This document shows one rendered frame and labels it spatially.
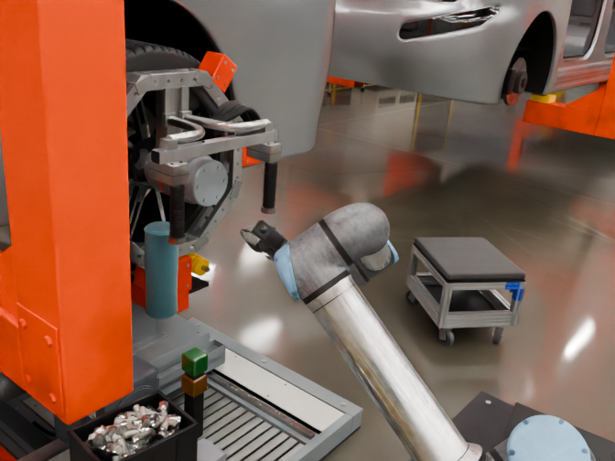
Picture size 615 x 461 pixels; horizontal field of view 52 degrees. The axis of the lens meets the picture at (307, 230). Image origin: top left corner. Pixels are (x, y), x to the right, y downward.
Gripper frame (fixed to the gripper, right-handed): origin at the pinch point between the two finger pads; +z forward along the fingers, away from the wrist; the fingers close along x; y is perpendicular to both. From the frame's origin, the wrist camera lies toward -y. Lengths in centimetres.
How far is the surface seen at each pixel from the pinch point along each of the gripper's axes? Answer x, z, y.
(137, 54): 18, 15, -56
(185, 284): -23.2, 6.0, -2.2
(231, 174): 12.6, 7.4, -10.1
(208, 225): -4.7, 7.0, -6.9
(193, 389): -47, -46, -40
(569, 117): 239, 5, 242
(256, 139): 16.6, -12.0, -29.6
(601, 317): 73, -78, 163
